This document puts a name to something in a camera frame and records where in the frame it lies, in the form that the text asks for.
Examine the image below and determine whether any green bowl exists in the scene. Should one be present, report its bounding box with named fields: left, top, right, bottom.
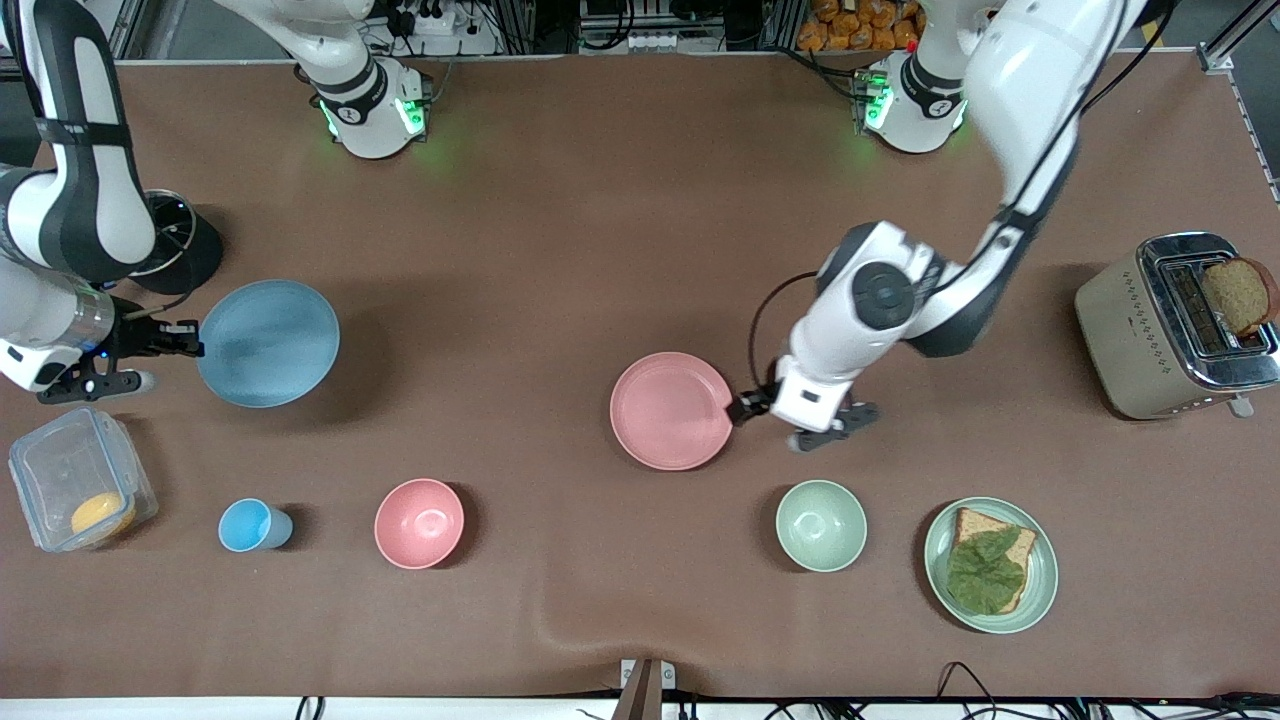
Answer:
left=775, top=480, right=869, bottom=574

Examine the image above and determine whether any brown table cloth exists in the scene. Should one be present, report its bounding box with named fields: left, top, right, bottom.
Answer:
left=0, top=52, right=1280, bottom=701

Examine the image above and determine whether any orange snack bag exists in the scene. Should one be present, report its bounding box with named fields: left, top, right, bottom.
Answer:
left=797, top=0, right=923, bottom=52

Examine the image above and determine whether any black looped floor cable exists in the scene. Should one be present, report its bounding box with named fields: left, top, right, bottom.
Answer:
left=936, top=660, right=1011, bottom=720

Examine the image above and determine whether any beige chrome toaster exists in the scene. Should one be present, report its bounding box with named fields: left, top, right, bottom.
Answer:
left=1075, top=232, right=1280, bottom=421

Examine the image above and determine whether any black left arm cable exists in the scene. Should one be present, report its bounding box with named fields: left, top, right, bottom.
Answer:
left=748, top=0, right=1176, bottom=401

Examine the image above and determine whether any green plate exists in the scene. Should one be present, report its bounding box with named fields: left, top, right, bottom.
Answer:
left=923, top=496, right=1060, bottom=635

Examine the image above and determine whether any brown bread slice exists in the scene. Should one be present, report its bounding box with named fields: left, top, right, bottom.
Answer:
left=950, top=507, right=1039, bottom=615

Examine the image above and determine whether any clear plastic container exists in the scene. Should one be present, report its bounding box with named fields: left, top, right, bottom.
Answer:
left=8, top=406, right=159, bottom=554

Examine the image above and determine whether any green lettuce leaf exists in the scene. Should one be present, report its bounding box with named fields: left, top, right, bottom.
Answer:
left=946, top=528, right=1029, bottom=615

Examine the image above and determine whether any yellow food piece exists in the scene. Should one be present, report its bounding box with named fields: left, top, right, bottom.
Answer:
left=70, top=492, right=137, bottom=542

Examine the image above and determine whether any pink plate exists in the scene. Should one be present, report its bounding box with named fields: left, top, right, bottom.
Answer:
left=609, top=351, right=736, bottom=472

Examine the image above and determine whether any metal camera bracket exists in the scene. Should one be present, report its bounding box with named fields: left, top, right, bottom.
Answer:
left=612, top=658, right=677, bottom=720

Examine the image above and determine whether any dark toast slice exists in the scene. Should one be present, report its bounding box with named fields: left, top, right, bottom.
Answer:
left=1203, top=257, right=1280, bottom=338

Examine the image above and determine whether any blue cup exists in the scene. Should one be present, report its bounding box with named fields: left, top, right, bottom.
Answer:
left=218, top=498, right=295, bottom=554

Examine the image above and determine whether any pink bowl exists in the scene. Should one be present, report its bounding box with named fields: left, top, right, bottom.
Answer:
left=374, top=478, right=466, bottom=571

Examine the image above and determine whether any blue plate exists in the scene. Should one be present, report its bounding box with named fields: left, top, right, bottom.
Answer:
left=196, top=279, right=341, bottom=409

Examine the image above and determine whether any saucepan with blue handle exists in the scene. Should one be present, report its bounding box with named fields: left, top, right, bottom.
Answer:
left=128, top=188, right=225, bottom=297

